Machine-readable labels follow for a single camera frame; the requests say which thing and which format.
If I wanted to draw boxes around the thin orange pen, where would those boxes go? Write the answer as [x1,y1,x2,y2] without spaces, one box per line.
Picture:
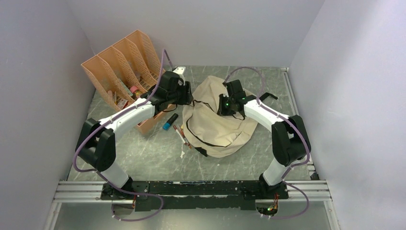
[179,126,192,149]

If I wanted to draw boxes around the red small box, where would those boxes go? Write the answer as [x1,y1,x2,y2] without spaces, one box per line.
[116,98,129,110]

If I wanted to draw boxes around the orange plastic file organizer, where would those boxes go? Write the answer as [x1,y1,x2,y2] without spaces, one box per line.
[80,29,173,136]

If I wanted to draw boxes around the green white card pack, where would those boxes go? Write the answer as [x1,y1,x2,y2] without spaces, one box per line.
[119,79,133,97]

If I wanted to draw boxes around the pink-capped glitter bottle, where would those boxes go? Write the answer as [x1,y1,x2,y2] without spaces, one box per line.
[129,86,143,100]

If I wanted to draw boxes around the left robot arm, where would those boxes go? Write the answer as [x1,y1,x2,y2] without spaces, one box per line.
[73,67,193,199]

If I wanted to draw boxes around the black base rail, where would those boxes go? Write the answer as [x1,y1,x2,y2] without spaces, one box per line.
[101,179,289,211]

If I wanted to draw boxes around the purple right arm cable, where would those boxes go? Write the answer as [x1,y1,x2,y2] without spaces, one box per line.
[223,67,312,220]

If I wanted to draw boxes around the black blue marker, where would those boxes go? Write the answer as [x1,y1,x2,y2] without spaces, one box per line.
[162,113,179,130]

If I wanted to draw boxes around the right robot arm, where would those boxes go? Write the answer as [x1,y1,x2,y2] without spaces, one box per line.
[217,80,311,198]

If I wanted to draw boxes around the white red-capped marker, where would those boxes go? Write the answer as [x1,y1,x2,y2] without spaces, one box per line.
[173,125,187,145]

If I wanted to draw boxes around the beige canvas backpack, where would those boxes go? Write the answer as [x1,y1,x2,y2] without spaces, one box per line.
[182,76,258,158]

